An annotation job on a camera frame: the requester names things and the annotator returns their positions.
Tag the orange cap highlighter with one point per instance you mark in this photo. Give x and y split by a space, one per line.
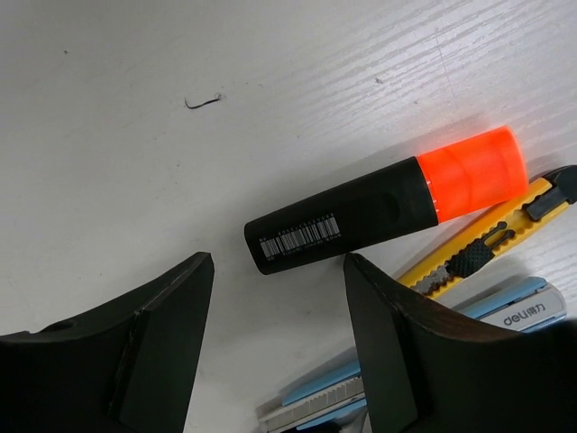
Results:
408 196

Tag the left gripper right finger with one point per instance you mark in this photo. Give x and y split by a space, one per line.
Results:
427 368

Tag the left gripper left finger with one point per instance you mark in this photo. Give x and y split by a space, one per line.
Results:
128 365

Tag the yellow utility knife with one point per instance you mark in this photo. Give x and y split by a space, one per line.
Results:
494 233

